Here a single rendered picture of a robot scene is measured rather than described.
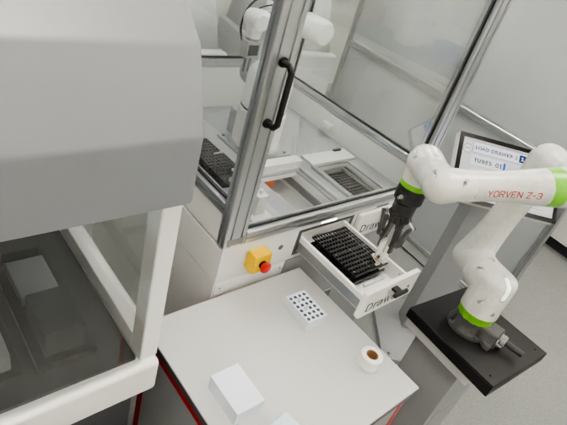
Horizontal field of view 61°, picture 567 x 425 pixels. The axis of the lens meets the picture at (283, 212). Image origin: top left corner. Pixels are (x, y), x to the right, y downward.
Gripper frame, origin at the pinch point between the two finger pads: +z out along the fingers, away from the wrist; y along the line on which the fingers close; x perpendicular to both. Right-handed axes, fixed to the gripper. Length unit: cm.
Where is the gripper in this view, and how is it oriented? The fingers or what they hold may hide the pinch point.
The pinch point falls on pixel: (384, 249)
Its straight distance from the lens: 169.1
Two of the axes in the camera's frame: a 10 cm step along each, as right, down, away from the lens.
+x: 7.5, -1.9, 6.3
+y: 6.1, 5.6, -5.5
